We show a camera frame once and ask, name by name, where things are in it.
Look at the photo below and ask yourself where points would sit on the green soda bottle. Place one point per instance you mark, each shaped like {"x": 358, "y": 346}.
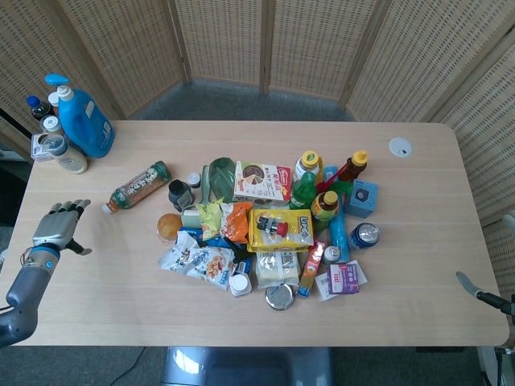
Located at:
{"x": 303, "y": 193}

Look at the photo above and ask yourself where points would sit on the beige powder packet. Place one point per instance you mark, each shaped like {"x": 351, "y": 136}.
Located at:
{"x": 277, "y": 269}

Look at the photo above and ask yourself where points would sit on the clear plastic box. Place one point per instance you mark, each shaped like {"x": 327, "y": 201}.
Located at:
{"x": 37, "y": 149}

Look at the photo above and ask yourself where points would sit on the orange snack bag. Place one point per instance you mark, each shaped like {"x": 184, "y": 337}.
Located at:
{"x": 237, "y": 221}

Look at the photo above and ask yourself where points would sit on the yellow green snack bag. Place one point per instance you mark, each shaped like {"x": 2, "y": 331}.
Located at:
{"x": 210, "y": 219}

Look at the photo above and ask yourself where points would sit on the white bottle with yellow cap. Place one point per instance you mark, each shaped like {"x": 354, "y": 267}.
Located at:
{"x": 307, "y": 163}

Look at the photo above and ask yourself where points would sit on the pale green cup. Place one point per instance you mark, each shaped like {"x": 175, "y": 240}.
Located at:
{"x": 190, "y": 217}

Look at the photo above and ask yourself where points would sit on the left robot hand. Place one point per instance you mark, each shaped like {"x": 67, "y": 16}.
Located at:
{"x": 54, "y": 227}

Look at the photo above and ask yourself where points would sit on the red plastic utensil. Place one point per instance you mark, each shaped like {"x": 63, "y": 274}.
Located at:
{"x": 332, "y": 179}

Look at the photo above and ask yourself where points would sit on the small dark jar white lid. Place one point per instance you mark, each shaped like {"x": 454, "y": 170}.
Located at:
{"x": 194, "y": 180}

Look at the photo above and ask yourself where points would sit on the black-capped dark labelled jar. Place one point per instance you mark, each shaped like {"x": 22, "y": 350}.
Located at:
{"x": 181, "y": 195}

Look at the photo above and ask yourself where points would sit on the blue flat package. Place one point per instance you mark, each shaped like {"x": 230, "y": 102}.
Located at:
{"x": 213, "y": 242}

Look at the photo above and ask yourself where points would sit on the green plastic bag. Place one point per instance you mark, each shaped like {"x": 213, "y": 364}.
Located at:
{"x": 221, "y": 177}

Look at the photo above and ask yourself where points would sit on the blue tube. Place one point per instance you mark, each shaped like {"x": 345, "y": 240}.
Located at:
{"x": 339, "y": 237}

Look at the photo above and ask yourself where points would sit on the clear jar beige contents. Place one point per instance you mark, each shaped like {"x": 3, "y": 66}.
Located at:
{"x": 68, "y": 154}

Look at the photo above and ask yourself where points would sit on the purple white box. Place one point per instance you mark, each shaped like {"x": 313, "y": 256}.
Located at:
{"x": 342, "y": 279}

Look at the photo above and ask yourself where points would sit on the light blue cardboard box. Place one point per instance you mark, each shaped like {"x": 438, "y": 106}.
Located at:
{"x": 362, "y": 199}

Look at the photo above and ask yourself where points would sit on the jar with blue lid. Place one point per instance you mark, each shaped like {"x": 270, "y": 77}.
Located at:
{"x": 39, "y": 108}

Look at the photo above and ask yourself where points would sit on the green plastic toy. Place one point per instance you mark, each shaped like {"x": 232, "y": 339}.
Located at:
{"x": 344, "y": 191}

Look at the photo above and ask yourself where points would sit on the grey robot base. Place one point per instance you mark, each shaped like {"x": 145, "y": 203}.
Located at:
{"x": 245, "y": 366}

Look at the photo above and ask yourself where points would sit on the clear jar with white lid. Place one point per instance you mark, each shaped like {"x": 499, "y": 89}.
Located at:
{"x": 51, "y": 124}

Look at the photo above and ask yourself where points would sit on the iced tea bottle yellow cap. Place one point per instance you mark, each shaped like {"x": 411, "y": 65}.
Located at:
{"x": 325, "y": 209}

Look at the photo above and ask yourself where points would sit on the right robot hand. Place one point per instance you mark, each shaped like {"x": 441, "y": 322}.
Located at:
{"x": 493, "y": 299}

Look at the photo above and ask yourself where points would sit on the blue drink can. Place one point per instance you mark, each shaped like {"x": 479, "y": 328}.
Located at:
{"x": 364, "y": 236}

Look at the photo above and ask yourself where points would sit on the white-capped brown bottle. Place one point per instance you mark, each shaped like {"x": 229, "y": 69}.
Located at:
{"x": 53, "y": 102}

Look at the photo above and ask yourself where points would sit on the yellow plastic package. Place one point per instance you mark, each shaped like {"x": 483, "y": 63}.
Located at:
{"x": 297, "y": 231}

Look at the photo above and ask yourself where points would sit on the red yellow stick box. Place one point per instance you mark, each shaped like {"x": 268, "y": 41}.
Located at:
{"x": 310, "y": 271}

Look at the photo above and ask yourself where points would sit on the white cake box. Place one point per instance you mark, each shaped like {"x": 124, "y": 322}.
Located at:
{"x": 261, "y": 181}

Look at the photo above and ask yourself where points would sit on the small silver top can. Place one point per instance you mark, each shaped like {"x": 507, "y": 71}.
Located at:
{"x": 332, "y": 253}

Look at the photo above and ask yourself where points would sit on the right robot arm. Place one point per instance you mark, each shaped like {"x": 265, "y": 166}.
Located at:
{"x": 499, "y": 368}

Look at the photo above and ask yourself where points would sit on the blue pump detergent bottle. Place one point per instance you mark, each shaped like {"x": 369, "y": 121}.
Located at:
{"x": 86, "y": 124}

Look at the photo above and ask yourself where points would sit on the white pill bottle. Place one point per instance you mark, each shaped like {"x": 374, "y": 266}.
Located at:
{"x": 240, "y": 283}

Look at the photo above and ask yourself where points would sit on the pale green spoon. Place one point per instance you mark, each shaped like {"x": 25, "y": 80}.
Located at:
{"x": 205, "y": 185}

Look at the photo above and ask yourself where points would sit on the red emergency stop button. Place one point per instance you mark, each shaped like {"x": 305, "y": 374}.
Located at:
{"x": 271, "y": 226}

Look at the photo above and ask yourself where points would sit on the wicker folding screen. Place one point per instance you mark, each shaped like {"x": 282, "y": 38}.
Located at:
{"x": 257, "y": 40}

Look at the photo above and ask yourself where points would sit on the brown tea bottle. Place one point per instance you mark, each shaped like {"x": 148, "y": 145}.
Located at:
{"x": 141, "y": 185}

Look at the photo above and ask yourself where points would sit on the white snack bag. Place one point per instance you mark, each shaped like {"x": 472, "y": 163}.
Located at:
{"x": 201, "y": 261}

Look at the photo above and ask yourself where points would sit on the brown honey bottle yellow cap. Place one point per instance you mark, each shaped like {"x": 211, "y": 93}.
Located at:
{"x": 354, "y": 165}

